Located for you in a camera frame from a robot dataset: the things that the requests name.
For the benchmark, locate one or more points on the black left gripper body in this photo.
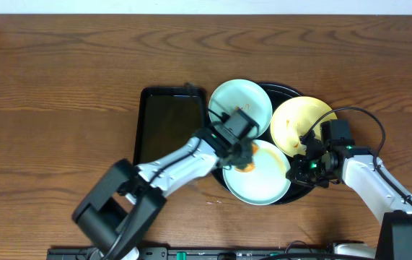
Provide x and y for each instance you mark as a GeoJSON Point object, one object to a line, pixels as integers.
{"type": "Point", "coordinates": [239, 154]}

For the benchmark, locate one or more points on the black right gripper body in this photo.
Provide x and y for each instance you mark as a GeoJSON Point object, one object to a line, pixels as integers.
{"type": "Point", "coordinates": [300, 172]}

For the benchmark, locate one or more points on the orange sponge with green scourer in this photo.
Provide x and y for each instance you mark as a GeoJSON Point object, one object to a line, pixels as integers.
{"type": "Point", "coordinates": [244, 162]}

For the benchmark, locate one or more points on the yellow plate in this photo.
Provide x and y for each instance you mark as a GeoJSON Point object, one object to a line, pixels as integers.
{"type": "Point", "coordinates": [293, 119]}

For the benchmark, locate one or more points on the light blue plate with sauce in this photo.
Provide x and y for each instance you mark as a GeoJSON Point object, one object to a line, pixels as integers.
{"type": "Point", "coordinates": [246, 95]}

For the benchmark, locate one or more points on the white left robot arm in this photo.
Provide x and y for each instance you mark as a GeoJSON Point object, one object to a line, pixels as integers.
{"type": "Point", "coordinates": [124, 203]}

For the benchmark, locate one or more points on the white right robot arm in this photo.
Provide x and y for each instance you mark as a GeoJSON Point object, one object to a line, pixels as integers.
{"type": "Point", "coordinates": [341, 161]}

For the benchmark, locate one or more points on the black rectangular water tray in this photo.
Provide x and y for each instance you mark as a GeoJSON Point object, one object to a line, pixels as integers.
{"type": "Point", "coordinates": [168, 118]}

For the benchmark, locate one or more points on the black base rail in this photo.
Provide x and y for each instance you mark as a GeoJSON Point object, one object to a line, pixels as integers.
{"type": "Point", "coordinates": [162, 253]}

